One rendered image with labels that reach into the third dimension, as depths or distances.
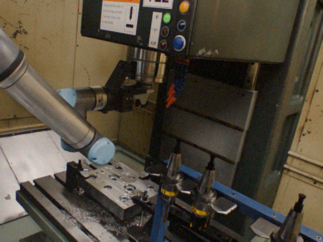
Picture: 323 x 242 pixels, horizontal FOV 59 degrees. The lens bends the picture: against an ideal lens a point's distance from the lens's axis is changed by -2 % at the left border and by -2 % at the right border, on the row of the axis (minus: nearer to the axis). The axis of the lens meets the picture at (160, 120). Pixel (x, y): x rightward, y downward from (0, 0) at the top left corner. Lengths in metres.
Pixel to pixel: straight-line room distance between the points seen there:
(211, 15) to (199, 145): 0.86
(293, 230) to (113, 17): 0.70
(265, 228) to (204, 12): 0.51
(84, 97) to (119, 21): 0.24
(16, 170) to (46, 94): 1.18
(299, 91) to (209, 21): 0.97
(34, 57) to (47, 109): 1.27
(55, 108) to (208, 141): 0.91
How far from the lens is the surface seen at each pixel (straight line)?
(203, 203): 0.77
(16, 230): 1.59
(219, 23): 0.78
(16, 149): 1.93
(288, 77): 1.30
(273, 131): 1.34
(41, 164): 1.88
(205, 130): 1.44
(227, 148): 1.40
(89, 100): 0.89
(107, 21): 0.90
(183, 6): 0.70
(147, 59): 0.98
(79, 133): 0.75
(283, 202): 1.81
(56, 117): 0.71
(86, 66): 2.13
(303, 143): 1.68
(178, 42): 0.70
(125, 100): 0.98
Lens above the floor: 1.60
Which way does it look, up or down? 17 degrees down
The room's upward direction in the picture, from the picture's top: 9 degrees clockwise
